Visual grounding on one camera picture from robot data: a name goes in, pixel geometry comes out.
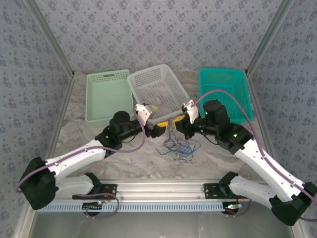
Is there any thin purple wire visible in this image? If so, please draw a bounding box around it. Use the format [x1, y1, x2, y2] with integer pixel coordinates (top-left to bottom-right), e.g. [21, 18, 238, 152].
[164, 131, 196, 159]

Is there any white plastic basket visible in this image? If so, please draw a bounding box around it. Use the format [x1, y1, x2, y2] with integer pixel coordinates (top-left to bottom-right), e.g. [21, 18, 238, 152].
[127, 63, 190, 126]

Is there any light green plastic basket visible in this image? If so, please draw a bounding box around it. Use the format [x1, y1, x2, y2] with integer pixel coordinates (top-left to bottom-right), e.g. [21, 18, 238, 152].
[85, 69, 136, 128]

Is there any marble print table cloth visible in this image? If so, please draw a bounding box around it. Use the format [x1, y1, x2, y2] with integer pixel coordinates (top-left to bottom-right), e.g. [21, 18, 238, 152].
[53, 70, 272, 180]

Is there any teal plastic basket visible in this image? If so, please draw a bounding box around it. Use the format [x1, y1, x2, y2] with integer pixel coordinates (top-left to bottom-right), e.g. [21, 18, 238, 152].
[199, 68, 254, 124]

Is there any small black circuit board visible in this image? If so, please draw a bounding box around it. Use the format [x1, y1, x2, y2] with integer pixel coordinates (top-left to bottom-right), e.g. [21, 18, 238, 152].
[82, 201, 105, 212]
[223, 202, 243, 213]

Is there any left gripper thin black cable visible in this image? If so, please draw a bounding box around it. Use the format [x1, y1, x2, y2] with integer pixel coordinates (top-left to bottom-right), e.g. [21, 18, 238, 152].
[121, 133, 140, 144]

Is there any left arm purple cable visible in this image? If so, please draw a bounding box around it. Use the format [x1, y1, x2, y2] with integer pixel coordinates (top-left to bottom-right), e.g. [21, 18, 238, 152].
[15, 113, 147, 220]

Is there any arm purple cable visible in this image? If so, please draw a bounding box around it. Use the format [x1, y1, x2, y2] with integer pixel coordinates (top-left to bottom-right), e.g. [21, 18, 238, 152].
[15, 113, 147, 220]
[192, 89, 317, 222]

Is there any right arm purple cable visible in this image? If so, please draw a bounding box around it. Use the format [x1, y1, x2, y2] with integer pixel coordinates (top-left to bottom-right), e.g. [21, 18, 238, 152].
[192, 89, 317, 222]

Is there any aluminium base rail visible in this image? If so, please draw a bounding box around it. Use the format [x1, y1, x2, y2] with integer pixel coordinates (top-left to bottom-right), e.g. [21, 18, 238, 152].
[58, 178, 273, 200]

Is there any slotted pale blue cable duct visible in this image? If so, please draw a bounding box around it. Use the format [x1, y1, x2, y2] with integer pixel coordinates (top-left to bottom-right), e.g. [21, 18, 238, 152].
[37, 201, 228, 213]

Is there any aluminium frame post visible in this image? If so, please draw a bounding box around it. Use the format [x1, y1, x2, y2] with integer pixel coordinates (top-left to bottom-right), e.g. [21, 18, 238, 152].
[245, 0, 295, 75]
[24, 0, 75, 77]

